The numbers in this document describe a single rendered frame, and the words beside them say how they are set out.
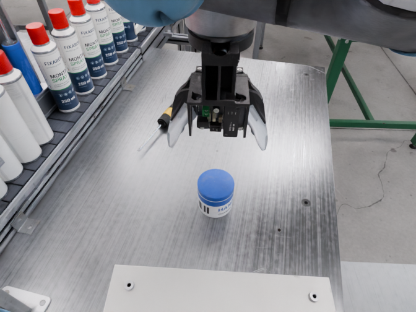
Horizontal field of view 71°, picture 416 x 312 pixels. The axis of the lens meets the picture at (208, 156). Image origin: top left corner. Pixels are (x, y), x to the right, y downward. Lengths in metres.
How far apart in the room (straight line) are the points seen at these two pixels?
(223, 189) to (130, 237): 0.20
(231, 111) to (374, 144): 1.87
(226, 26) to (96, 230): 0.45
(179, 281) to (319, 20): 0.33
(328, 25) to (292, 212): 0.48
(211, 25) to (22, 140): 0.47
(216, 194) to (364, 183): 1.44
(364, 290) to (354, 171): 1.40
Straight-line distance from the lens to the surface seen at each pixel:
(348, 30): 0.18
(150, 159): 0.69
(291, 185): 0.65
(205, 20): 0.30
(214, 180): 0.55
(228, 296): 0.40
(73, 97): 0.78
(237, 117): 0.34
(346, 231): 1.66
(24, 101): 0.67
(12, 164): 0.67
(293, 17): 0.18
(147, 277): 0.41
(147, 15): 0.18
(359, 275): 0.60
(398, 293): 0.61
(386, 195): 1.90
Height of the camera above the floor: 1.33
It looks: 47 degrees down
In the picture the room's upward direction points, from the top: straight up
